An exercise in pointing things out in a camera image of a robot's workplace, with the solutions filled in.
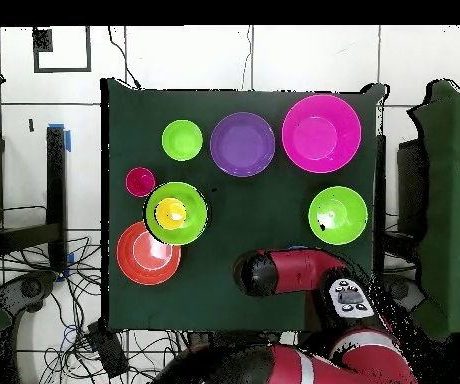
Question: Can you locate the black chair base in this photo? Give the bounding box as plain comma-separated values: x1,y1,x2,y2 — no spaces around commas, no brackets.
381,271,427,317
0,270,59,321

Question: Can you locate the large pink plastic bowl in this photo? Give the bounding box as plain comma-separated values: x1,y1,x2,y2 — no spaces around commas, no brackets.
281,93,363,174

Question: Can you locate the yellow plastic cup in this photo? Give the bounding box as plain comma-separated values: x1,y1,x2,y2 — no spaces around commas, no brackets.
154,197,188,232

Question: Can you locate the orange-red plastic bowl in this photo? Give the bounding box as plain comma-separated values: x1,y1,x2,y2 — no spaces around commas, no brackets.
116,220,182,287

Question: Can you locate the thin black cable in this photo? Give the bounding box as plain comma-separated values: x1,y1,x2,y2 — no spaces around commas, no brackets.
240,25,254,91
107,25,142,90

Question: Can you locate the purple plastic bowl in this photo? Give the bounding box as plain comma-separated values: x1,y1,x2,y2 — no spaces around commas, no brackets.
209,111,276,178

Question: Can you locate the tangle of cables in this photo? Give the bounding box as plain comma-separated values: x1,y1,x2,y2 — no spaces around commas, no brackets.
0,235,189,384

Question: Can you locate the black power adapter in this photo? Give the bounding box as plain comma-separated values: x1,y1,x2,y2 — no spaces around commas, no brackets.
86,321,130,379

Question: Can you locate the dark square frame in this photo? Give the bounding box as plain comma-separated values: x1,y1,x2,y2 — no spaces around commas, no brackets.
32,25,92,74

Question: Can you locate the dark green tablecloth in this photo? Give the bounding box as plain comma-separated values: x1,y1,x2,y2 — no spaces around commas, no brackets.
100,77,387,335

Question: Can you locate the red plastic cup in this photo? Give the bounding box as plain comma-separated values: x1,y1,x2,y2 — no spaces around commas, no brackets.
124,166,157,198

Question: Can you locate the small green plastic bowl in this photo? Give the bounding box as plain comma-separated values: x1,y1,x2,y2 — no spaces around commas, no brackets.
161,119,204,162

